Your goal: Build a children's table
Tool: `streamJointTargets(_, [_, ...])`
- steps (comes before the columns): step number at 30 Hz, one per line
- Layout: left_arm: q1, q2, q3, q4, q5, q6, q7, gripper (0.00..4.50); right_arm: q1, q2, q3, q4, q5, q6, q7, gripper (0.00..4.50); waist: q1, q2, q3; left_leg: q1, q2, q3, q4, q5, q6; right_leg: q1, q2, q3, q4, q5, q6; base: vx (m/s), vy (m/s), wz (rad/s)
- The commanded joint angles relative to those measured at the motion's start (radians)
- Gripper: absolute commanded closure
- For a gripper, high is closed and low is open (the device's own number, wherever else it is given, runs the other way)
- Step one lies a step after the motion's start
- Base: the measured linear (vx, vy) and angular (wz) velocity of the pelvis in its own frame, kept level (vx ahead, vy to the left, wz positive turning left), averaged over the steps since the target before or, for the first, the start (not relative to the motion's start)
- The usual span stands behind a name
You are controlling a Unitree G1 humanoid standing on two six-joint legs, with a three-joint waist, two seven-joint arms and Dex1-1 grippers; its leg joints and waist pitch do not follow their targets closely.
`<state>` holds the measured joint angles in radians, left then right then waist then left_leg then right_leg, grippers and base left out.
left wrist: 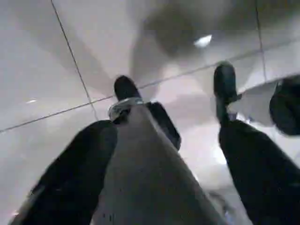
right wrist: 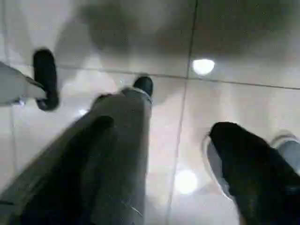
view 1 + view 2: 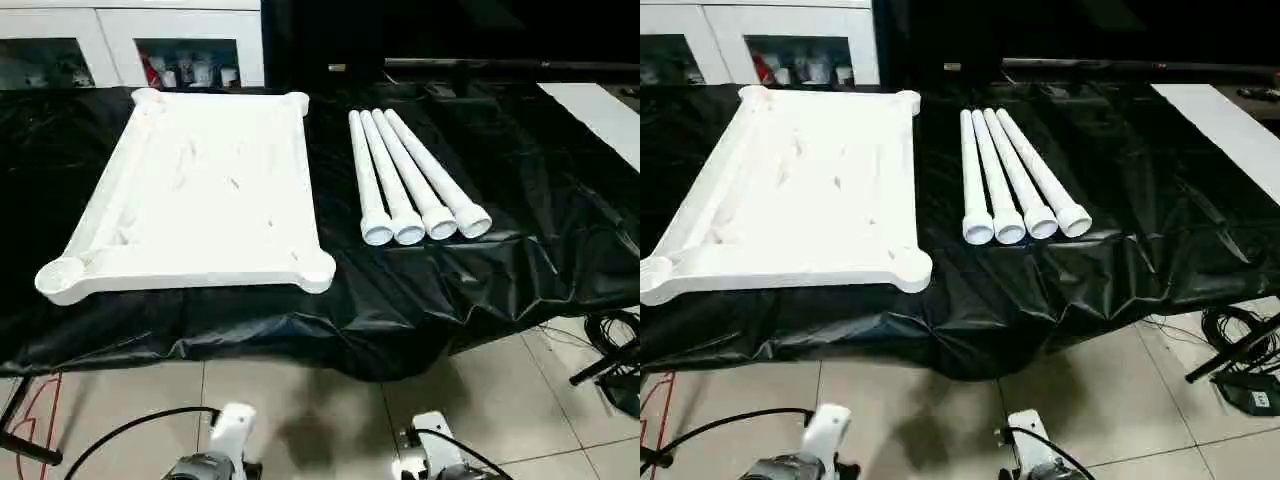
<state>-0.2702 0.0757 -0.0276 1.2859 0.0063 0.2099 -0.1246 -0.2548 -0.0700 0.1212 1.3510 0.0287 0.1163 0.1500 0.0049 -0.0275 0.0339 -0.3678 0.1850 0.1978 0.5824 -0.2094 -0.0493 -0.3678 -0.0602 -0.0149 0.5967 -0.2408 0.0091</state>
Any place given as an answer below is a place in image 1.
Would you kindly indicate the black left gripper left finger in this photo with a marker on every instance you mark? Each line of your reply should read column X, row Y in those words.
column 70, row 178

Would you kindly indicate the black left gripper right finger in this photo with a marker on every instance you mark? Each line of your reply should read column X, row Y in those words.
column 262, row 178

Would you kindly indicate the black rounded foot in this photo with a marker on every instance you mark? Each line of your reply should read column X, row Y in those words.
column 126, row 89

